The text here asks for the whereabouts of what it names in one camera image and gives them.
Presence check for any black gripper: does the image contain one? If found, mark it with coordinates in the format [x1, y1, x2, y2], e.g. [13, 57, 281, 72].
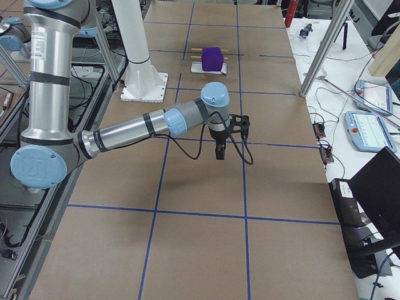
[209, 128, 229, 160]

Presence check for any purple towel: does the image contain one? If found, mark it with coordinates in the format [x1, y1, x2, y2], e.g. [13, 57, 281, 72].
[201, 47, 226, 75]

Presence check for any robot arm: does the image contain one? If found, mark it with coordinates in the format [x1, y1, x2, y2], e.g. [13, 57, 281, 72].
[10, 1, 232, 189]

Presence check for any black usb hub left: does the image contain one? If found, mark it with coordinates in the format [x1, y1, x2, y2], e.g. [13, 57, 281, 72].
[312, 122, 326, 139]

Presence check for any black usb hub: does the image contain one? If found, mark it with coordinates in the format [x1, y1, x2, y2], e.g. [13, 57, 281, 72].
[312, 122, 326, 139]
[319, 144, 334, 165]

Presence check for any black usb hub right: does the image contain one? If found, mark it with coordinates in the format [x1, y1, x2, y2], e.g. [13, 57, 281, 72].
[319, 144, 334, 165]

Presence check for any lower teach pendant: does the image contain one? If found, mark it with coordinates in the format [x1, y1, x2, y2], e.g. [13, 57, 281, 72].
[344, 111, 397, 153]

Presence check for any teach pendant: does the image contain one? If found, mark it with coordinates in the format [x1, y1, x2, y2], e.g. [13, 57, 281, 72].
[352, 79, 393, 116]
[344, 111, 397, 153]

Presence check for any red cylinder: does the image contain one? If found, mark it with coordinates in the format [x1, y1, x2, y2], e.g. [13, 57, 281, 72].
[284, 0, 298, 28]

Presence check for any upper teach pendant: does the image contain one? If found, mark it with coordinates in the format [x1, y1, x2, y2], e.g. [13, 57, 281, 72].
[352, 79, 393, 116]

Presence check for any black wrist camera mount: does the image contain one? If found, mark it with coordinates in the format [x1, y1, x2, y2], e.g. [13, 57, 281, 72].
[229, 114, 250, 141]

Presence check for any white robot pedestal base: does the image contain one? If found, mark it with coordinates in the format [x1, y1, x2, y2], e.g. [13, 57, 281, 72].
[112, 0, 168, 103]

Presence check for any grey aluminium frame post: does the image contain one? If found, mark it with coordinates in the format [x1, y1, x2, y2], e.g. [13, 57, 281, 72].
[299, 0, 354, 98]

